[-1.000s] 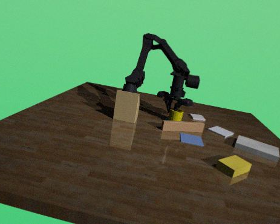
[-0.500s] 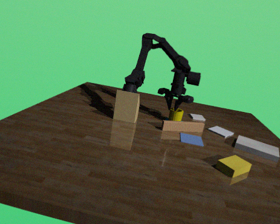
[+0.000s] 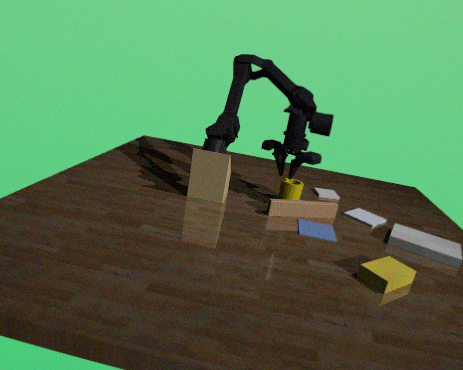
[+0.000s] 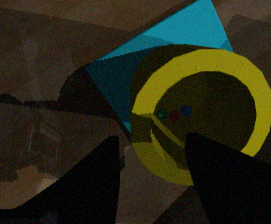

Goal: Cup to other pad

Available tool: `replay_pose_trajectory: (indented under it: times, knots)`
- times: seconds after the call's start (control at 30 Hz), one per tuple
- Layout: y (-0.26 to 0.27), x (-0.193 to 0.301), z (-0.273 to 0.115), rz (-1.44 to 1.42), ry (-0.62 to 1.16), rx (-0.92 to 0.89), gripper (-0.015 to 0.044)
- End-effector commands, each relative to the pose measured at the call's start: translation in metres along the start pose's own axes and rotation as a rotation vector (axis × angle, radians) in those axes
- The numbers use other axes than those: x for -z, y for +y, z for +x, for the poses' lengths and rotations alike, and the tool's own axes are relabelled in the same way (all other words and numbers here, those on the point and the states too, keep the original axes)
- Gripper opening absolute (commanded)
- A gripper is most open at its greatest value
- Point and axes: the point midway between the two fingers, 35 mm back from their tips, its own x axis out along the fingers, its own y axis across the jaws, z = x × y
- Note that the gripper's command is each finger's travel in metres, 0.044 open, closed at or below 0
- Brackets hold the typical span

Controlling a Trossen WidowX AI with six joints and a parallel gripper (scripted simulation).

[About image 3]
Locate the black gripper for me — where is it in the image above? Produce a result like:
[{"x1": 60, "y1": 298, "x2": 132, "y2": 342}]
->
[{"x1": 261, "y1": 128, "x2": 322, "y2": 180}]

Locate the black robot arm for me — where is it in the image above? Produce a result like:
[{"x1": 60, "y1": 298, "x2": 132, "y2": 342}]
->
[{"x1": 202, "y1": 54, "x2": 333, "y2": 154}]

